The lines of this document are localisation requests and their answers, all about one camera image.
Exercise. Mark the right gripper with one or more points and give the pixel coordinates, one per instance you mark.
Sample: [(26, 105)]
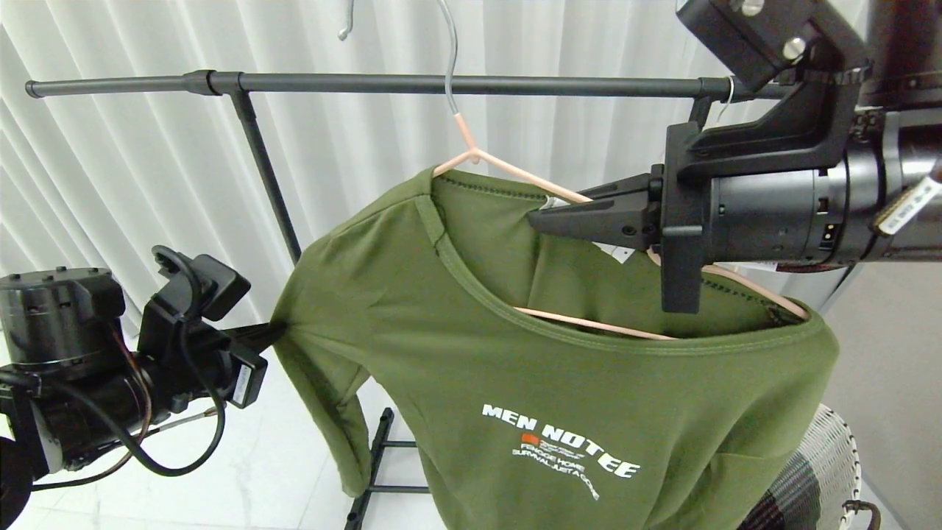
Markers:
[(765, 217)]

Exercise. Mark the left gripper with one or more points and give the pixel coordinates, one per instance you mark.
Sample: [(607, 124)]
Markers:
[(206, 383)]

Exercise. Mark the pink clothes hanger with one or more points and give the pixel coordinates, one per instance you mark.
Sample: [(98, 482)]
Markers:
[(465, 132)]

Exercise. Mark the green long-sleeved shirt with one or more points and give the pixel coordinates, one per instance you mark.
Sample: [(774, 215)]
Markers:
[(515, 383)]

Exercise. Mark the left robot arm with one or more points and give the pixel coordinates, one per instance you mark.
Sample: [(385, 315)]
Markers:
[(59, 316)]

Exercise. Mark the black clothes rack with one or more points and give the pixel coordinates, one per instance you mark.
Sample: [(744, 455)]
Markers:
[(441, 83)]

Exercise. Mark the white laundry basket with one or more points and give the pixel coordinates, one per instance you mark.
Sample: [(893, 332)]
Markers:
[(824, 471)]

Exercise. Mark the white curtain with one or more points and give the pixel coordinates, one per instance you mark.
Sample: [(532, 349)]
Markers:
[(147, 184)]

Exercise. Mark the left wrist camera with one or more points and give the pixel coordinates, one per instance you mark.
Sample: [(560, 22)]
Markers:
[(213, 287)]

